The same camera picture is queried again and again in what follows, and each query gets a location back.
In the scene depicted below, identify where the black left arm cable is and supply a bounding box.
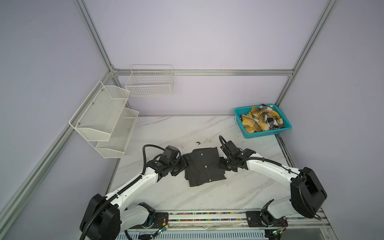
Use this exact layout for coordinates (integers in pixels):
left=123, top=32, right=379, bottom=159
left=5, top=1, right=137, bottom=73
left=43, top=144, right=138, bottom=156
left=82, top=144, right=166, bottom=240

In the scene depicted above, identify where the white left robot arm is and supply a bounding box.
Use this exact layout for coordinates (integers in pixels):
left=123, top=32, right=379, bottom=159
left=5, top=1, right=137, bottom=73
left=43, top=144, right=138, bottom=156
left=80, top=156, right=188, bottom=240

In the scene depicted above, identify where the teal plastic basket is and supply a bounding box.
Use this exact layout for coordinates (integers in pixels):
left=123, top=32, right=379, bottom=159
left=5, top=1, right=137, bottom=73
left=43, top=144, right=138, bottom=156
left=234, top=104, right=292, bottom=139

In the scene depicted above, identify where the dark grey pinstriped shirt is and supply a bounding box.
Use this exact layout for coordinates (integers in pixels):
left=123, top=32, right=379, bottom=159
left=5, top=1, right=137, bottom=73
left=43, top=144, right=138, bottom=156
left=182, top=147, right=226, bottom=187

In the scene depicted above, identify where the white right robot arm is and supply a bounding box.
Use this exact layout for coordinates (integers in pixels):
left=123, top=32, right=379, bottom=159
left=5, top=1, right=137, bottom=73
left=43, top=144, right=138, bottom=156
left=220, top=147, right=328, bottom=227

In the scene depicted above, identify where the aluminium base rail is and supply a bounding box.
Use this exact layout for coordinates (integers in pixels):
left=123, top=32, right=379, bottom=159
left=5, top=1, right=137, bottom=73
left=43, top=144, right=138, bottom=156
left=79, top=208, right=338, bottom=240

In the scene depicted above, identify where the aluminium frame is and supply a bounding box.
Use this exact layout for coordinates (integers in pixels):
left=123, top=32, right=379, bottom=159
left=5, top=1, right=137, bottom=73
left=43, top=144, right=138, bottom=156
left=1, top=1, right=338, bottom=239

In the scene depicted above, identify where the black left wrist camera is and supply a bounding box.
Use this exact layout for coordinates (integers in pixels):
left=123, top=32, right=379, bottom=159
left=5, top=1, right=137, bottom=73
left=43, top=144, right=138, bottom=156
left=161, top=146, right=180, bottom=165

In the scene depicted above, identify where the white wire wall basket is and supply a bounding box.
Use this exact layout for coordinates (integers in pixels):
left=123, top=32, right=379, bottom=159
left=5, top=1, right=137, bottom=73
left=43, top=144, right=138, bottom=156
left=125, top=65, right=174, bottom=97

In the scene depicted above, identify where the yellow plaid shirt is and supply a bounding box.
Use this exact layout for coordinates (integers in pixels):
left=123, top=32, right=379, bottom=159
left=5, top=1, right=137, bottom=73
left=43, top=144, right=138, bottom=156
left=241, top=104, right=284, bottom=134

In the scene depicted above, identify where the white mesh two-tier shelf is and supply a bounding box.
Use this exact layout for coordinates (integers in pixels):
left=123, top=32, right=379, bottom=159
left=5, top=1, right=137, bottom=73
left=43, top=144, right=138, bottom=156
left=69, top=82, right=139, bottom=159

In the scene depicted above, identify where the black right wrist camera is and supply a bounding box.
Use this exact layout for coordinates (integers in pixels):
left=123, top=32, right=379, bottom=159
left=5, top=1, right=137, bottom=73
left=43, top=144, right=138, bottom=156
left=223, top=141, right=242, bottom=156

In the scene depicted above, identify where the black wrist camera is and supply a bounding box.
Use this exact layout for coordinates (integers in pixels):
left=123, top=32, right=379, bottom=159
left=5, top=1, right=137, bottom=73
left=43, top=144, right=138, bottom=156
left=223, top=141, right=242, bottom=156
left=161, top=146, right=180, bottom=165

